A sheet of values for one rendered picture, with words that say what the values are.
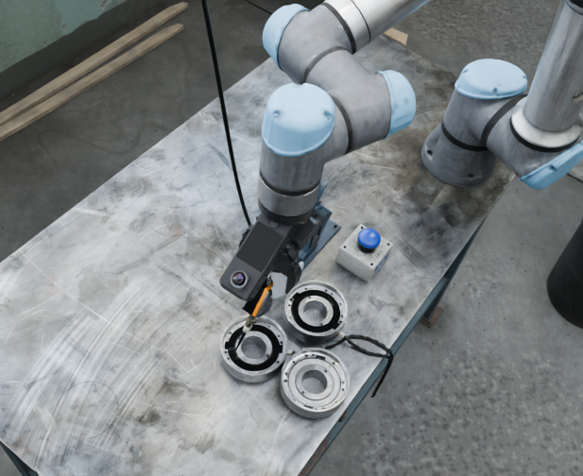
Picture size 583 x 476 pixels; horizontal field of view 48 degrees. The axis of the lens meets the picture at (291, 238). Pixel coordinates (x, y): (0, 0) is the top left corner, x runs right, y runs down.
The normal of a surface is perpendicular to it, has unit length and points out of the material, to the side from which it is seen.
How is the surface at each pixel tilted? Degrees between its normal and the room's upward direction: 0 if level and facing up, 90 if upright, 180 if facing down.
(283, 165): 90
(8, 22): 90
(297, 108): 0
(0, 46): 90
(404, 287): 0
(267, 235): 32
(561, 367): 0
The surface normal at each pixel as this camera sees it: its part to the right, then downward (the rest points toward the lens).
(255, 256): -0.20, -0.18
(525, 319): 0.11, -0.59
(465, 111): -0.83, 0.39
